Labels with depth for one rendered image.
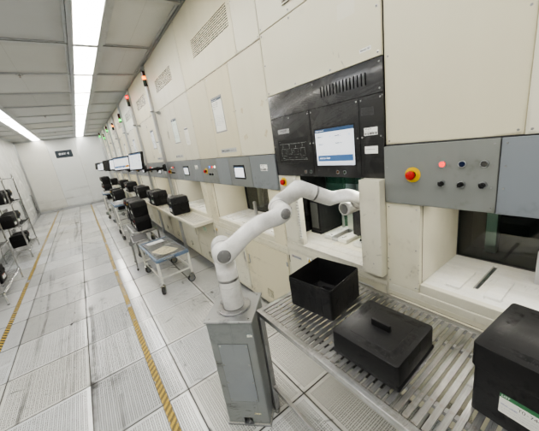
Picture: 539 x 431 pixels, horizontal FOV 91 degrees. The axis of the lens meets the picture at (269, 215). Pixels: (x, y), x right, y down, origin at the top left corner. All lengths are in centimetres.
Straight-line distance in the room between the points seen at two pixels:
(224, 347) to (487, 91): 165
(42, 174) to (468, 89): 1456
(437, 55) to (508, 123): 36
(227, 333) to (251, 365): 24
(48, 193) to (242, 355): 1371
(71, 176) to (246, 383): 1365
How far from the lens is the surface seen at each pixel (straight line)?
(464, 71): 131
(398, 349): 120
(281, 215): 139
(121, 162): 614
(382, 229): 149
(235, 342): 165
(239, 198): 340
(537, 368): 104
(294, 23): 187
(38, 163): 1483
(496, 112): 127
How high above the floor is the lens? 167
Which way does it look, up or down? 16 degrees down
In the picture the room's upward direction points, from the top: 8 degrees counter-clockwise
